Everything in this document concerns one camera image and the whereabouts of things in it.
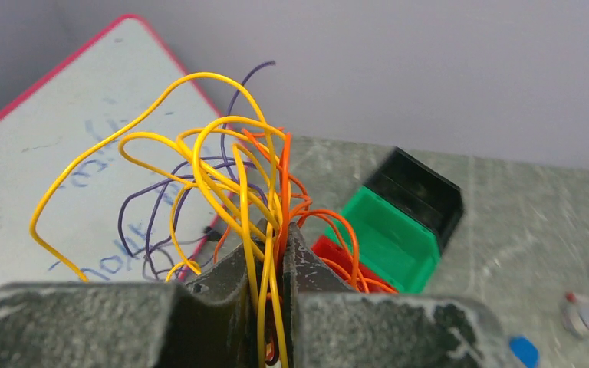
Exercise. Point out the green plastic bin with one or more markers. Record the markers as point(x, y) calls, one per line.
point(391, 244)

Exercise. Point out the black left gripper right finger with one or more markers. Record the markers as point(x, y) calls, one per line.
point(329, 324)

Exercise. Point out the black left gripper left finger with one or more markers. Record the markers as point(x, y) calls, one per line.
point(206, 322)

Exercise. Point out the blue eraser block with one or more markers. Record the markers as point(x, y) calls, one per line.
point(525, 351)

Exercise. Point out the black whiteboard clip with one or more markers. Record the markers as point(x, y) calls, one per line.
point(211, 234)

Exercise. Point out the black plastic bin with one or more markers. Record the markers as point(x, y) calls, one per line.
point(420, 192)

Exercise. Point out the red plastic bin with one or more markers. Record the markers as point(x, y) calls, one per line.
point(339, 261)

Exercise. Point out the pink framed whiteboard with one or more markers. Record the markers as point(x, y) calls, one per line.
point(62, 193)

